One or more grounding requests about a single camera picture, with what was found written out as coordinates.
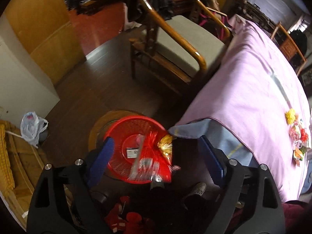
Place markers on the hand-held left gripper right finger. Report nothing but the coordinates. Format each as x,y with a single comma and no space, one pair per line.
212,160

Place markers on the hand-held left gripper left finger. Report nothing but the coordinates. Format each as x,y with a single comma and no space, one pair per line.
102,160

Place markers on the red plastic mesh basket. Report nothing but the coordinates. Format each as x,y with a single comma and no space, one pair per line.
117,136

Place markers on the red and gold plastic wrapper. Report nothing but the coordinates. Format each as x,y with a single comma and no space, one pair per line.
158,165

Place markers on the light blue cloth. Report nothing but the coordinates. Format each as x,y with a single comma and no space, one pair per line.
219,131

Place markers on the small white box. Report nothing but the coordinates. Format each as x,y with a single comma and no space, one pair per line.
132,153

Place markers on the person's white shoe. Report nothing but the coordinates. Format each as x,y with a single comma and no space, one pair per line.
198,189

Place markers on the round wooden stool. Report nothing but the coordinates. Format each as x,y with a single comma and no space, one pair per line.
102,120

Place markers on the wooden bench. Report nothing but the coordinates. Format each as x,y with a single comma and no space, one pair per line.
26,160

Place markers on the white plastic bag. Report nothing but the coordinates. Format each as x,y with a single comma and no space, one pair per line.
31,126

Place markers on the orange and white wrapper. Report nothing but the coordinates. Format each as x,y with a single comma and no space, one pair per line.
298,154

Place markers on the pink and white wrapper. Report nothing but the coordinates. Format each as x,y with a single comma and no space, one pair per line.
294,131

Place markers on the yellow crumpled wrapper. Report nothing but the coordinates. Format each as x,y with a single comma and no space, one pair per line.
290,116

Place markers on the purple printed tablecloth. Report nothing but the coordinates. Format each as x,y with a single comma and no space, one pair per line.
248,78

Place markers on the red crumpled wrapper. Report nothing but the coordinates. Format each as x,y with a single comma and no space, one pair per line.
304,134

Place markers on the yellow woven mat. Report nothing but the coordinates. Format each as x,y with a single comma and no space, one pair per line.
6,160

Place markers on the wooden armchair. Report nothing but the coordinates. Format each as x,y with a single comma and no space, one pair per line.
201,62

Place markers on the grey seat cushion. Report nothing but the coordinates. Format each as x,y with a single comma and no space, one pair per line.
195,34

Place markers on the carved wooden chair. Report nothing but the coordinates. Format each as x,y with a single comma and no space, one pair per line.
288,47

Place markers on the pink backpack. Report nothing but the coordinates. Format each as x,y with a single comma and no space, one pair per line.
207,17

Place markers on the black garment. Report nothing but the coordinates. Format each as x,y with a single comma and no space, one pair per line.
298,42

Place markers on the wooden door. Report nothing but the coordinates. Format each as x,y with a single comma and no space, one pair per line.
36,17

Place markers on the black bag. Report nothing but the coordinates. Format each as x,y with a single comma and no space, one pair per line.
74,1

